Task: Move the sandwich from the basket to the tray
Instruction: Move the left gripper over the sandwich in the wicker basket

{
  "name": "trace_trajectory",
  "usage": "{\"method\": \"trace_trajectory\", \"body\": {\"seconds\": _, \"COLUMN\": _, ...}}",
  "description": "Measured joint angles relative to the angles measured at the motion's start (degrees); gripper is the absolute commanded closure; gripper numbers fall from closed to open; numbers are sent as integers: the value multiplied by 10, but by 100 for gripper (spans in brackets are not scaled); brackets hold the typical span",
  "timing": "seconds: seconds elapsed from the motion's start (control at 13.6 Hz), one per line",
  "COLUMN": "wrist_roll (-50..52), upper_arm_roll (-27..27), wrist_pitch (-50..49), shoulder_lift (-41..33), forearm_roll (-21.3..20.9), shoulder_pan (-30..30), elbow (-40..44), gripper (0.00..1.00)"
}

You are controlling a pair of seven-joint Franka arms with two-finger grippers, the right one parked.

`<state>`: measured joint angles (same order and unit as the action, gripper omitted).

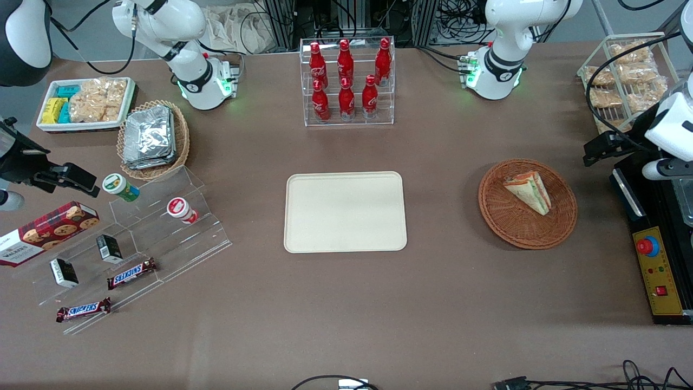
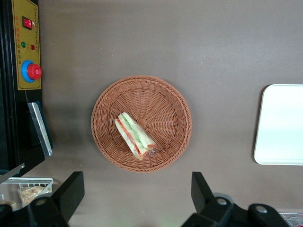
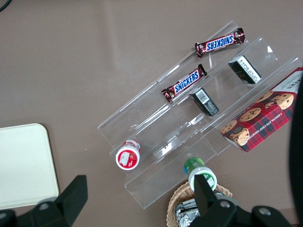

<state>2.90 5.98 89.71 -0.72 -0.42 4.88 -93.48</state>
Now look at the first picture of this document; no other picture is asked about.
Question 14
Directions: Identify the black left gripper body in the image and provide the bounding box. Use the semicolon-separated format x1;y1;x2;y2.
613;110;659;162

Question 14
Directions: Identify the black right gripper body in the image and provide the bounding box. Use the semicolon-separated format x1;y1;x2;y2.
0;119;56;184

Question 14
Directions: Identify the triangle sandwich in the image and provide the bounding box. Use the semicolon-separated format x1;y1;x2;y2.
503;171;552;216

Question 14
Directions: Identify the white rectangular snack tray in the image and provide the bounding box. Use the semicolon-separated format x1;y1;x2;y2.
36;77;136;134

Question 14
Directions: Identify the round brown wicker basket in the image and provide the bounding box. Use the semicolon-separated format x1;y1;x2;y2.
478;158;578;250

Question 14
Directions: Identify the oval wicker basket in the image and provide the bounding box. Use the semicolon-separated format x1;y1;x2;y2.
116;100;191;181

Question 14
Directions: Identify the cream plastic serving tray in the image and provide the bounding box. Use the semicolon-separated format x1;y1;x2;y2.
284;171;408;254

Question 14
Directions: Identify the clear bag of crackers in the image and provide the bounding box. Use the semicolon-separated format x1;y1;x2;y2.
610;40;652;65
588;88;624;108
595;116;632;135
627;79;670;113
617;62;659;85
584;66;616;88

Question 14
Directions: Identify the green lidded snack cup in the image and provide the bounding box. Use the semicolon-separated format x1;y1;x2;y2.
102;173;141;203

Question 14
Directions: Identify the black appliance housing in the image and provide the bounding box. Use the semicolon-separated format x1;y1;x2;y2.
610;161;693;326

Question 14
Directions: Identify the red tartan cookie box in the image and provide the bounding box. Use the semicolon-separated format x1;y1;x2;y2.
0;200;101;268

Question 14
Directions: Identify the yellow snack pack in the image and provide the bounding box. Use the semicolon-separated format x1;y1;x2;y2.
41;97;68;125

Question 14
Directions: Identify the small black box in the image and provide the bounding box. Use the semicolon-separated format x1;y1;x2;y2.
49;257;80;289
96;233;124;265

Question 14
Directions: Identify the clear bag of rice snacks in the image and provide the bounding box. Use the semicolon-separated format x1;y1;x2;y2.
68;76;128;124

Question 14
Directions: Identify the steel pan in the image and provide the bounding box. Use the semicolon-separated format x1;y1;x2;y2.
671;179;693;227

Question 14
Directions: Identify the silver foil packet stack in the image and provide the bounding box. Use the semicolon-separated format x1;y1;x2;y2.
122;105;177;171

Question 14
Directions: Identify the red lidded snack cup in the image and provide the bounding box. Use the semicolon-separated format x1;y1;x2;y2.
166;197;199;225

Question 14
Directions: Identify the brown Snickers bar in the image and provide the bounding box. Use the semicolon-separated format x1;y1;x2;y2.
106;257;158;291
55;296;113;324

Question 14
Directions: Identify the clear acrylic stepped shelf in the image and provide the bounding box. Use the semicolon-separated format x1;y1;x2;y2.
14;165;233;336

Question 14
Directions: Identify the yellow emergency stop panel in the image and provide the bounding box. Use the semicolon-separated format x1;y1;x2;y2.
632;226;687;317

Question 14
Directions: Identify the clear acrylic bottle rack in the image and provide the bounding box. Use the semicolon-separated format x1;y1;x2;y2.
299;37;396;127

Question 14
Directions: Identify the beige cloth bag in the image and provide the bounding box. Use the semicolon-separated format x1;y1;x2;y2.
202;4;272;55

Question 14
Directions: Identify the red cola bottle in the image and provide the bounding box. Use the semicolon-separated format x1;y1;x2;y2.
311;80;331;122
361;75;380;119
309;42;329;90
338;77;356;121
375;38;393;87
337;39;355;86

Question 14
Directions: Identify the white wire rack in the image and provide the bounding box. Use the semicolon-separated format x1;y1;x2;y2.
576;32;684;136

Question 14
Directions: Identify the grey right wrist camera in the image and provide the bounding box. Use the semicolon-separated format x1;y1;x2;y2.
0;189;25;212

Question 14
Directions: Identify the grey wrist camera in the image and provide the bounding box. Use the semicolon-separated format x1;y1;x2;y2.
642;159;693;181
0;189;25;212

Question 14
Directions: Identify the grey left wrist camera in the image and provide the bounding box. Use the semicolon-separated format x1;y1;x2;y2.
642;159;693;181

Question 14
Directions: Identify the black connector cable bundle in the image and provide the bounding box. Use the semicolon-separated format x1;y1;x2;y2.
492;359;693;390

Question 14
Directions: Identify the black cable with white adapter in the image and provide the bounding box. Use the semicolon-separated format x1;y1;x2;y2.
291;374;381;390

